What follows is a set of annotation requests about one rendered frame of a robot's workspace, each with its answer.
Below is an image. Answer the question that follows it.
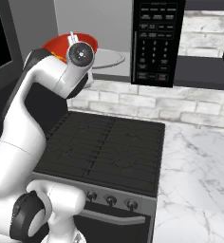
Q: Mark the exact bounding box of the red bowl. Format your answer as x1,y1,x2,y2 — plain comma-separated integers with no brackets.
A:
41,31,100,61

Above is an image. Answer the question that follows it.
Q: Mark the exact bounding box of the black oven door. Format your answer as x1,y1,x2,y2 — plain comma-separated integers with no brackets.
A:
71,201,154,243

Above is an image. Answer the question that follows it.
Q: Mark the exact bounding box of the black cooker knob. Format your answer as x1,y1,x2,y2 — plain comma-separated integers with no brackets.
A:
85,190,99,203
104,194,118,207
124,198,139,212

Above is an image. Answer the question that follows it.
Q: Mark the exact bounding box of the grey round microwave turntable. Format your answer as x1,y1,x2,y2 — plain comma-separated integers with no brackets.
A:
90,49,126,69

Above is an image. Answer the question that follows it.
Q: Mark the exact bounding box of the black microwave oven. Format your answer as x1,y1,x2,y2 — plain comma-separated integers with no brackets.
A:
53,0,187,89

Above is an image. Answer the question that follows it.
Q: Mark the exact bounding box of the grey oven door handle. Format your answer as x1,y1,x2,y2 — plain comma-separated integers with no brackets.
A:
76,208,147,226

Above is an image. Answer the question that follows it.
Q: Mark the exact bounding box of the microwave start button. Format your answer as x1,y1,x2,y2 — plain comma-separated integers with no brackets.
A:
137,71,149,81

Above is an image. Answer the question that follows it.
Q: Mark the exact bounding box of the dark microwave door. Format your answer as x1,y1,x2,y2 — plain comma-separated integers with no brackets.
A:
0,0,60,99

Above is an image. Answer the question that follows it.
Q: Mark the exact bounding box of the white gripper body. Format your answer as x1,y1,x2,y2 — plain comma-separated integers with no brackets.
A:
67,30,79,47

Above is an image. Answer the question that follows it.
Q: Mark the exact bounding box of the black and grey cooker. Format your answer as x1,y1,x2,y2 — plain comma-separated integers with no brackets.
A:
31,110,167,243

